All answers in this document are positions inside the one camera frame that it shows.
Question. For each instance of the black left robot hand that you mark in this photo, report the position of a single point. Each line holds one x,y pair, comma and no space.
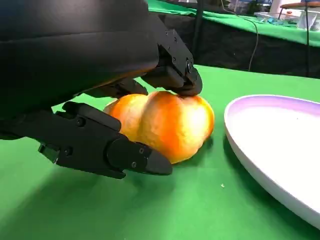
75,50

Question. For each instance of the orange white toy bread roll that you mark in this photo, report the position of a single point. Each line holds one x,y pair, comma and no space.
162,125

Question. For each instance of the black cloth drape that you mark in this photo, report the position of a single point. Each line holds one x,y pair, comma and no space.
225,42

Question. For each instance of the green cloth on neighbour table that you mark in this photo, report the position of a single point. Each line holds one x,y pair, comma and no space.
225,18

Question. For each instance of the lilac plate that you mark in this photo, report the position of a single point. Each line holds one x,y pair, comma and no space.
275,140

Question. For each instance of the brown wooden tray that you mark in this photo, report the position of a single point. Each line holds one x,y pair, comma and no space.
300,5

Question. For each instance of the thin black rod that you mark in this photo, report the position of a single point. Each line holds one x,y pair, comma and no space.
307,50

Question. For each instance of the white folded card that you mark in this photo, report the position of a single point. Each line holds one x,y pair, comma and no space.
308,20

